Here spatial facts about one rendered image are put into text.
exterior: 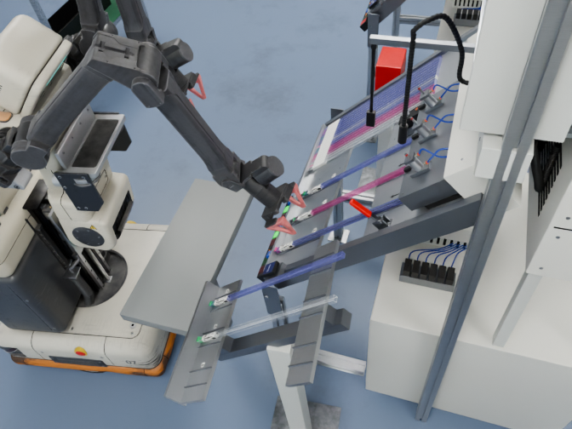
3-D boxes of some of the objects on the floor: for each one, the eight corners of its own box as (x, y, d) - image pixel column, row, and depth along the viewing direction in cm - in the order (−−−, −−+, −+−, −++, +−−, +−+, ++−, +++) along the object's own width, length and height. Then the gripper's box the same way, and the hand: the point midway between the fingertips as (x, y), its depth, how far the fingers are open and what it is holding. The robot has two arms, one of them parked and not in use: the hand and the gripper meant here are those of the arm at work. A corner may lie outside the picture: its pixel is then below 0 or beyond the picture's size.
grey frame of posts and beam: (287, 383, 202) (124, -265, 55) (335, 231, 247) (317, -347, 100) (428, 423, 187) (717, -312, 41) (452, 254, 232) (630, -384, 86)
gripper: (260, 173, 142) (299, 204, 148) (242, 211, 133) (284, 243, 140) (274, 163, 137) (314, 197, 143) (257, 203, 129) (300, 237, 135)
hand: (297, 218), depth 141 cm, fingers open, 9 cm apart
